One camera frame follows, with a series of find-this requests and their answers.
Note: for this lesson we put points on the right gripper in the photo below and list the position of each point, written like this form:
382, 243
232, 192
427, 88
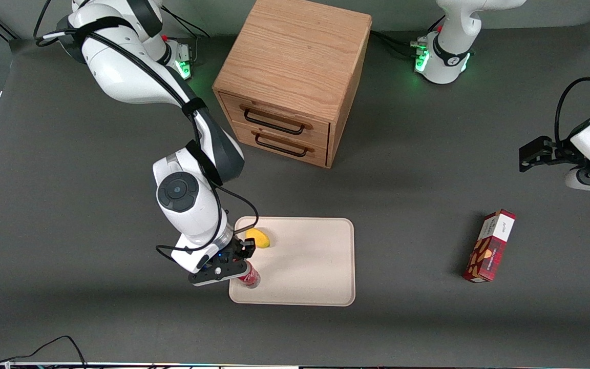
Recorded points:
235, 250

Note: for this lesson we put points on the red soda can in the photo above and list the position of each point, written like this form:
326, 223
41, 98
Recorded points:
252, 280

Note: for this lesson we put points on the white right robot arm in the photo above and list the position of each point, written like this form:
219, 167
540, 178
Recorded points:
121, 66

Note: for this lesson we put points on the cream plastic tray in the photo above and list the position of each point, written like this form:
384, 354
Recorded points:
310, 261

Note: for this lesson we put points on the red cookie box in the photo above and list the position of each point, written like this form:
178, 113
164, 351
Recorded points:
489, 248

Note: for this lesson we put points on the wooden drawer front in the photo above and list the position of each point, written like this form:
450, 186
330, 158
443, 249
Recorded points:
320, 134
318, 156

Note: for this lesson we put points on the wooden drawer cabinet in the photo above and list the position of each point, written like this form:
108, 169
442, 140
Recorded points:
295, 51

